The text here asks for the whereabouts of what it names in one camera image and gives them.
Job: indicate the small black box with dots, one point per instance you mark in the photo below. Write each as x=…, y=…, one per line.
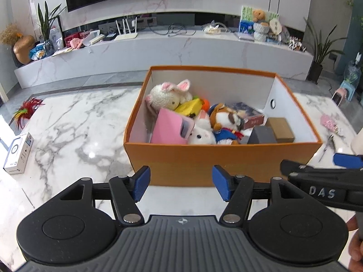
x=109, y=37

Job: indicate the red feather toy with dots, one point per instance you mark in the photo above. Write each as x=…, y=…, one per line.
x=27, y=112

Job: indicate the brown cardboard box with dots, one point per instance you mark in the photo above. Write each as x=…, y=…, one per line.
x=280, y=129

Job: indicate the small brown teddy bear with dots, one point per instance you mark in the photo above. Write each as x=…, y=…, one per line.
x=258, y=15

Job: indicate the pink device with dark screen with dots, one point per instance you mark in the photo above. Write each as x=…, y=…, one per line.
x=339, y=97

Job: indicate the wrapped flower bouquet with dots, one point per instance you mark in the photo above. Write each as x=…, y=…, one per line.
x=354, y=69

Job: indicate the dark patterned box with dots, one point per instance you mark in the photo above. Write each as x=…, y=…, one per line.
x=246, y=112

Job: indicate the white marble TV cabinet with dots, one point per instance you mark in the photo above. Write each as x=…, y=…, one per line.
x=141, y=53

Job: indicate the cow figurines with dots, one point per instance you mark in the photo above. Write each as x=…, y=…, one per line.
x=297, y=45

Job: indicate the gold vase with dried flowers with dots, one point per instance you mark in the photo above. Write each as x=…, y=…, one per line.
x=24, y=49

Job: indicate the orange cardboard box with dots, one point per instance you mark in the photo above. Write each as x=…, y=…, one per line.
x=198, y=161

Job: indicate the pink plush item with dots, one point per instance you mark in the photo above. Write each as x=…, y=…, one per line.
x=76, y=43

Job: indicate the blue and green painting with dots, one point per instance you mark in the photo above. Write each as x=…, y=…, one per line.
x=245, y=19

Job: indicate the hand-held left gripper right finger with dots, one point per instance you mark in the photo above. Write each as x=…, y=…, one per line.
x=222, y=182

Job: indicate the black framed photo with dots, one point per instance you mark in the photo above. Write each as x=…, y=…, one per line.
x=56, y=34

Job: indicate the white flat device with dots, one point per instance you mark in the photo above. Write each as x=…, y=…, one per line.
x=94, y=37

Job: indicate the white knitted pot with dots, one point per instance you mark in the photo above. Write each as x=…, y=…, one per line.
x=261, y=32

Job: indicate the blue snack packet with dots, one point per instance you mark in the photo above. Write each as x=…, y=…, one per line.
x=37, y=52

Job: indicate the orange crochet carrot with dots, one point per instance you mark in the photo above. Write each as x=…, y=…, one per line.
x=205, y=104

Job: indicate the white product carton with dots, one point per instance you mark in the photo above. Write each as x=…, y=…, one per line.
x=18, y=153

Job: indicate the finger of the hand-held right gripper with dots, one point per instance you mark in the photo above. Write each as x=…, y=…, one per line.
x=348, y=160
x=295, y=168

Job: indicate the brown bear plush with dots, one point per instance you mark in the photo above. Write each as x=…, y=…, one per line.
x=224, y=119

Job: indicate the person's right hand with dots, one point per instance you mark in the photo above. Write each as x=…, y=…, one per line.
x=356, y=250

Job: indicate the white router with antennas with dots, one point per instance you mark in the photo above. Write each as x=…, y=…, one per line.
x=126, y=36

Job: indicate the white fluffy bunny plush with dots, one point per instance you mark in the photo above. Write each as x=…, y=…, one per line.
x=201, y=136

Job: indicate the green plant in glass vase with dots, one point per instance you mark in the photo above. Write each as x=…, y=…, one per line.
x=48, y=25

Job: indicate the round paper fan sign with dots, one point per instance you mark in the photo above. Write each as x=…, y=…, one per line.
x=275, y=27

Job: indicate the light blue stool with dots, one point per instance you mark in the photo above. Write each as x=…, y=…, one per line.
x=348, y=90

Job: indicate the grey flat book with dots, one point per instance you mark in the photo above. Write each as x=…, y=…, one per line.
x=245, y=36

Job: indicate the dark grey box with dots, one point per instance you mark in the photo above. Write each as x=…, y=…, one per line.
x=262, y=136

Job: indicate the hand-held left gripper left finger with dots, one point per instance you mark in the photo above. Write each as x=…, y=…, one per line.
x=141, y=182

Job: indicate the pink notebook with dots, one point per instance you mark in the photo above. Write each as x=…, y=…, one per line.
x=166, y=127

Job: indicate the white crochet rabbit plush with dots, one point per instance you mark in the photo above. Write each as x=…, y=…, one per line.
x=167, y=96

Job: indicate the potted plant in black pot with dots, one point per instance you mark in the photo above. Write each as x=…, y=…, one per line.
x=319, y=51

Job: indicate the red gift box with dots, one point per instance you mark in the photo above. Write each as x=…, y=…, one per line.
x=74, y=36

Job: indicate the yellow banana toy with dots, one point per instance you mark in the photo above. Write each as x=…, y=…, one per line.
x=188, y=107

